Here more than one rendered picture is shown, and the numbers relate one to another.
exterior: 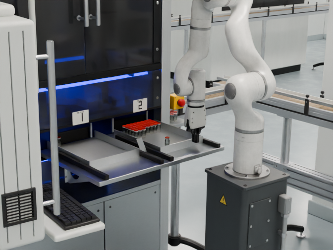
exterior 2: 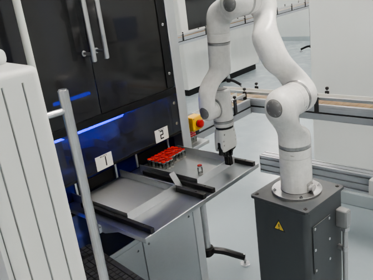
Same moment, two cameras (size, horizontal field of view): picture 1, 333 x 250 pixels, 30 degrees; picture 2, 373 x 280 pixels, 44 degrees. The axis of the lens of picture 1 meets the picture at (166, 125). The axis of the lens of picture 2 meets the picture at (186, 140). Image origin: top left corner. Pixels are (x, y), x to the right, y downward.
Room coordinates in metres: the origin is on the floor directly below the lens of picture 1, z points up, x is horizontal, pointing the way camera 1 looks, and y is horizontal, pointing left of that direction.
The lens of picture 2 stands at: (0.89, 0.20, 1.69)
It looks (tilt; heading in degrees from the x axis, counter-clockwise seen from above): 20 degrees down; 355
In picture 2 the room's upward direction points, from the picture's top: 8 degrees counter-clockwise
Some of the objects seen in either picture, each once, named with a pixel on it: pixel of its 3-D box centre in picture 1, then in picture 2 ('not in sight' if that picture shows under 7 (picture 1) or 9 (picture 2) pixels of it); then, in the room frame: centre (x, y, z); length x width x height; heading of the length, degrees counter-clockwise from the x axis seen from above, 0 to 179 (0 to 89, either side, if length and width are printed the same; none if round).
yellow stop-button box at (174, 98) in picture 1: (175, 100); (192, 122); (3.08, -0.04, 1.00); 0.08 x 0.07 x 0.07; 41
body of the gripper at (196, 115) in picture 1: (195, 115); (225, 136); (2.70, -0.13, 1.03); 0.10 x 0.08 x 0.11; 131
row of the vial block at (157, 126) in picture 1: (145, 130); (172, 159); (2.86, 0.10, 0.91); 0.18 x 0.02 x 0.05; 132
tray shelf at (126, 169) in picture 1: (132, 150); (165, 185); (2.66, 0.15, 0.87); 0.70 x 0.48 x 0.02; 131
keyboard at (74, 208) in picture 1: (59, 203); (104, 274); (2.18, 0.41, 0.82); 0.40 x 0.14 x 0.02; 34
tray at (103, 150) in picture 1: (92, 148); (124, 193); (2.60, 0.33, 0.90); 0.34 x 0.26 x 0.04; 41
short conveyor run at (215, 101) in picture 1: (196, 100); (207, 116); (3.37, -0.17, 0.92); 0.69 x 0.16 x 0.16; 131
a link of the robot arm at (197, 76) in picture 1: (195, 84); (220, 104); (2.70, -0.13, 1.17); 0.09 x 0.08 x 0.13; 128
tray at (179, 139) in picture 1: (157, 136); (186, 164); (2.79, 0.04, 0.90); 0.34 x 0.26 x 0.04; 42
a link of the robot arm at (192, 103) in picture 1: (196, 101); (223, 122); (2.70, -0.13, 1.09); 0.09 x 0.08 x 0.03; 131
